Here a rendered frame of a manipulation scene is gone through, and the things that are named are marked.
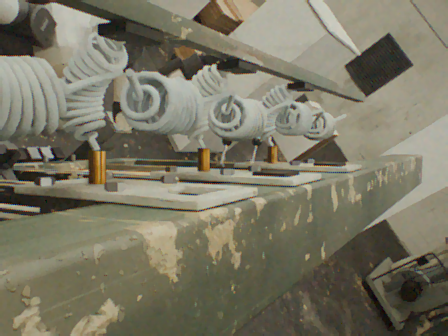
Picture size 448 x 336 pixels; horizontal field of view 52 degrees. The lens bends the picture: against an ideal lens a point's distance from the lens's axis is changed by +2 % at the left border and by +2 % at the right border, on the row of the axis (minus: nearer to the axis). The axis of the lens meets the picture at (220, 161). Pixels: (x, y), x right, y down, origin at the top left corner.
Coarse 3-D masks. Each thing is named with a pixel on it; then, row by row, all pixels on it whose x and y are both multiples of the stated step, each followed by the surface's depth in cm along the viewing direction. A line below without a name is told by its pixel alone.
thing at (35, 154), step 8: (24, 152) 179; (32, 152) 183; (40, 152) 187; (48, 152) 189; (56, 152) 193; (24, 160) 179; (32, 160) 182; (40, 160) 188; (48, 160) 190; (56, 160) 193; (64, 160) 197
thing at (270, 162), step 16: (272, 96) 74; (288, 96) 74; (272, 112) 75; (272, 128) 77; (272, 144) 78; (272, 160) 77; (304, 160) 79; (16, 176) 107; (32, 176) 104; (48, 176) 102; (64, 176) 99; (80, 176) 97; (128, 176) 91; (144, 176) 90
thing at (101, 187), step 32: (128, 32) 34; (160, 32) 38; (96, 64) 38; (64, 96) 40; (96, 96) 40; (64, 128) 41; (96, 128) 43; (96, 160) 41; (32, 192) 39; (64, 192) 37; (96, 192) 35; (128, 192) 35; (160, 192) 37; (192, 192) 40; (224, 192) 35; (256, 192) 39
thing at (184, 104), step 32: (64, 0) 30; (96, 0) 31; (128, 0) 34; (192, 32) 42; (0, 64) 32; (32, 64) 34; (256, 64) 55; (288, 64) 64; (0, 96) 30; (32, 96) 33; (128, 96) 48; (160, 96) 53; (192, 96) 49; (224, 96) 56; (352, 96) 98; (0, 128) 32; (32, 128) 34; (160, 128) 47; (192, 128) 52; (224, 128) 62; (256, 128) 67; (288, 128) 87; (320, 128) 97
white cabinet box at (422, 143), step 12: (444, 120) 439; (420, 132) 449; (432, 132) 444; (444, 132) 439; (408, 144) 455; (420, 144) 449; (432, 144) 444; (444, 144) 439; (432, 156) 444; (444, 156) 439; (432, 168) 444; (444, 168) 439; (432, 180) 444; (444, 180) 439; (420, 192) 449; (432, 192) 444; (396, 204) 461; (408, 204) 455; (384, 216) 466
